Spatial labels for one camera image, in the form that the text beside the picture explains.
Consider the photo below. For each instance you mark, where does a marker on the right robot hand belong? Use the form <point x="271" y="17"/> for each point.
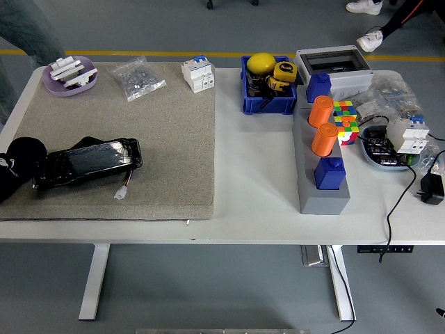
<point x="441" y="312"/>

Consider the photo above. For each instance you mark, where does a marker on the black plastic-wrapped panel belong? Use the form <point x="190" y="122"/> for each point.
<point x="90" y="161"/>

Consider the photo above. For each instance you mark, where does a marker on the black rag with white marks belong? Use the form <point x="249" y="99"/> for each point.
<point x="21" y="156"/>

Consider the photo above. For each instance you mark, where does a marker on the black desk control panel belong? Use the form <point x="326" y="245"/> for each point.
<point x="385" y="249"/>

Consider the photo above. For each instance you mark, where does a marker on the white table leg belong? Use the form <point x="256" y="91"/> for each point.
<point x="94" y="282"/>
<point x="342" y="295"/>

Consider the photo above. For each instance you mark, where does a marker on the black power adapter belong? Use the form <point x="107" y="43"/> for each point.
<point x="432" y="189"/>

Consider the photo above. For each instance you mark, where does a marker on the grey peg holder block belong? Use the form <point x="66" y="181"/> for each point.
<point x="325" y="203"/>

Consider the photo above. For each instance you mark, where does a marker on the clear plastic bag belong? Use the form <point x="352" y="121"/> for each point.
<point x="431" y="153"/>

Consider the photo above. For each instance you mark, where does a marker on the light blue bowl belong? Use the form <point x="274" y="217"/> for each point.
<point x="368" y="158"/>

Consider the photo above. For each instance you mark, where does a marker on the blue square peg block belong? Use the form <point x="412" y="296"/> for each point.
<point x="318" y="88"/>
<point x="328" y="175"/>

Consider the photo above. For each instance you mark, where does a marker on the white circuit breaker blue lever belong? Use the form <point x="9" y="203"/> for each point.
<point x="408" y="135"/>
<point x="198" y="74"/>

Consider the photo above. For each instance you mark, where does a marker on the black electronic components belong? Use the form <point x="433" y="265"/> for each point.
<point x="377" y="144"/>

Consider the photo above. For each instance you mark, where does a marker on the orange cylinder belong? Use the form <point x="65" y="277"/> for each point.
<point x="323" y="141"/>
<point x="320" y="113"/>

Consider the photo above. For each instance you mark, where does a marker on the multicolour puzzle cube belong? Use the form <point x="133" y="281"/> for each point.
<point x="346" y="120"/>

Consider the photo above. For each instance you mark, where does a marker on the clear bags of small parts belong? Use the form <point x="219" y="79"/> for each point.
<point x="389" y="92"/>

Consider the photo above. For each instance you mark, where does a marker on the blue plastic bin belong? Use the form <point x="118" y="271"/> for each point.
<point x="269" y="106"/>

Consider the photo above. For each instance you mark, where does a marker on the small yellow black tool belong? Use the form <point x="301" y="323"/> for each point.
<point x="277" y="84"/>

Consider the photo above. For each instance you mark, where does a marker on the yellow black tape measure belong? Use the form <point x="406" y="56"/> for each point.
<point x="285" y="71"/>

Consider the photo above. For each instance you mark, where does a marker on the yellow round dome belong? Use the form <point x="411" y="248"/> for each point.
<point x="260" y="63"/>

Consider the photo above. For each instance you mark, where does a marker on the grey-brown table mat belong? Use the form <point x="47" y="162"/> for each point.
<point x="167" y="146"/>

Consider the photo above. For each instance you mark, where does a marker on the clear bag of screws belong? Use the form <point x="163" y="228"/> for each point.
<point x="137" y="78"/>

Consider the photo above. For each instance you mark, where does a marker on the purple oval bowl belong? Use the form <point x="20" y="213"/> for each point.
<point x="55" y="87"/>

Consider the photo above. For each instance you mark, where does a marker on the grey metal bracket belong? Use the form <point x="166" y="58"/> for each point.
<point x="314" y="255"/>

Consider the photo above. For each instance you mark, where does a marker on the grey electrical enclosure box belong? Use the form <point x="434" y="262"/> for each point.
<point x="351" y="81"/>

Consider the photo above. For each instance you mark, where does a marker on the white plastic rail piece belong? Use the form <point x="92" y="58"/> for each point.
<point x="69" y="71"/>
<point x="81" y="77"/>
<point x="66" y="63"/>

